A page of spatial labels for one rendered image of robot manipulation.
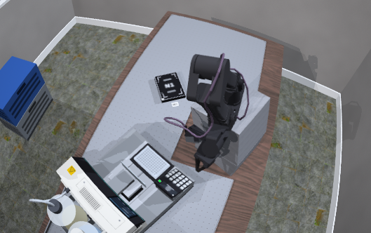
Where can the translucent bottle with dark grey cap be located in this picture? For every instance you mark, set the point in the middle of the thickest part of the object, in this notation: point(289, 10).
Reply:
point(65, 212)

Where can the white multiwell plate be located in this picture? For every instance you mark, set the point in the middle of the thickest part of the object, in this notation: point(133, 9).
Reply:
point(151, 162)

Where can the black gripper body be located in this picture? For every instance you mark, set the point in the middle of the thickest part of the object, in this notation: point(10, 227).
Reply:
point(207, 161)

